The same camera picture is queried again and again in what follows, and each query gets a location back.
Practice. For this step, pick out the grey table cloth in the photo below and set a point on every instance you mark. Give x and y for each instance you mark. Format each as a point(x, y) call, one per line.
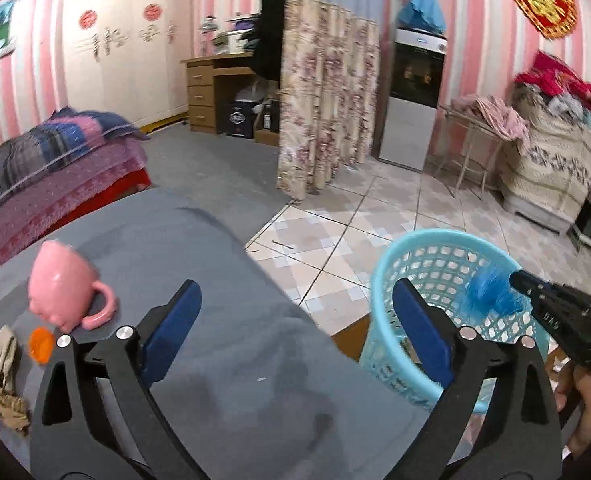
point(257, 391)

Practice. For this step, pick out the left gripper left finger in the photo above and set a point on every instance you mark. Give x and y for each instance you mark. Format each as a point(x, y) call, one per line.
point(71, 435)

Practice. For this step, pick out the light blue plastic basket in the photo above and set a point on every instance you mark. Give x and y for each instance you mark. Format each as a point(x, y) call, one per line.
point(440, 263)

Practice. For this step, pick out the pink cloth on table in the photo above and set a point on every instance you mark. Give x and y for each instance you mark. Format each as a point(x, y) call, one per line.
point(503, 119)

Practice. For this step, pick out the floral curtain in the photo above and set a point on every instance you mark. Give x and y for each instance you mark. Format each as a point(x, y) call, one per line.
point(328, 90)

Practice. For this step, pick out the black box under desk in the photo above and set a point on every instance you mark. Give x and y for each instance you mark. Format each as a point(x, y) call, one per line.
point(239, 119)

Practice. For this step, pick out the beige cloth mask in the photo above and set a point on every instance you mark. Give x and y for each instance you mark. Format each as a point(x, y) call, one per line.
point(8, 349)

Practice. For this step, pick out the water dispenser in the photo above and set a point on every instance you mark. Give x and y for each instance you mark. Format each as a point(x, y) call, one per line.
point(417, 74)

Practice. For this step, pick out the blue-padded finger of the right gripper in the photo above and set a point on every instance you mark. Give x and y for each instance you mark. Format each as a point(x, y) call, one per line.
point(527, 283)

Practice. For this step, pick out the pink pig mug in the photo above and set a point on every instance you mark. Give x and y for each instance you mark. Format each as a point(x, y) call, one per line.
point(65, 290)

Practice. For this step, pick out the bed with purple blankets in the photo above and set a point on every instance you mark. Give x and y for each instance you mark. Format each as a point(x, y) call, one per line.
point(70, 164)

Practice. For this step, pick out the orange ball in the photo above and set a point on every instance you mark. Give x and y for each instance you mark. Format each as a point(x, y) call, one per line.
point(41, 345)

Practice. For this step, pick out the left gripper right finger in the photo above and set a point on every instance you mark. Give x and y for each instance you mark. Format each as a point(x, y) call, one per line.
point(520, 437)

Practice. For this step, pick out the blue cloth covered bottle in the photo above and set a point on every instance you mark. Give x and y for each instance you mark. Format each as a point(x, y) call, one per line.
point(424, 15)

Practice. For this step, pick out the blue plastic bag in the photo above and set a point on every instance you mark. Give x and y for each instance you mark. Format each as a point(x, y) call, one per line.
point(489, 292)

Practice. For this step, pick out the cream wardrobe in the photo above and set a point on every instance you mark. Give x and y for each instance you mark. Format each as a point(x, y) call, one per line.
point(125, 57)

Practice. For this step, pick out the small metal side table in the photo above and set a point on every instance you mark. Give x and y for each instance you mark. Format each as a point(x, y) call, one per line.
point(476, 132)

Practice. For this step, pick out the pile of colourful clothes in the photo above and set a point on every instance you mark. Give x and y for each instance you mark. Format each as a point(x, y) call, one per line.
point(562, 92)

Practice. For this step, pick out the black hanging coat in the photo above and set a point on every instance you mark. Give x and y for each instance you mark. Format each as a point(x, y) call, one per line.
point(267, 55)

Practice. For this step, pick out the wooden desk with drawers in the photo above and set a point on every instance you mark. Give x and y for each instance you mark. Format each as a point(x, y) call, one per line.
point(212, 82)

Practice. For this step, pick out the person's right hand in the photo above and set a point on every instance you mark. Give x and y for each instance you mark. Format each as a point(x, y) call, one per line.
point(576, 378)

